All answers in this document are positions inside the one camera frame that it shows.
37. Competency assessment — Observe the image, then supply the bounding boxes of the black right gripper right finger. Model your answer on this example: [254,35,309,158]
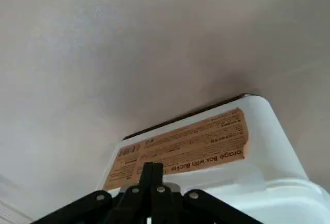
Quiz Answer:
[152,162,261,224]

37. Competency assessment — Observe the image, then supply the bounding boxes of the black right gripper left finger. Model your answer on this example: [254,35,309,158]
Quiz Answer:
[30,162,155,224]

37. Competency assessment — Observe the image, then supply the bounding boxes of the translucent plastic box lid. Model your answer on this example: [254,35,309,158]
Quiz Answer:
[164,174,330,224]

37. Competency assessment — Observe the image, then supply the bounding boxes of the white plastic preservation box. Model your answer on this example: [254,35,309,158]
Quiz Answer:
[103,93,309,193]

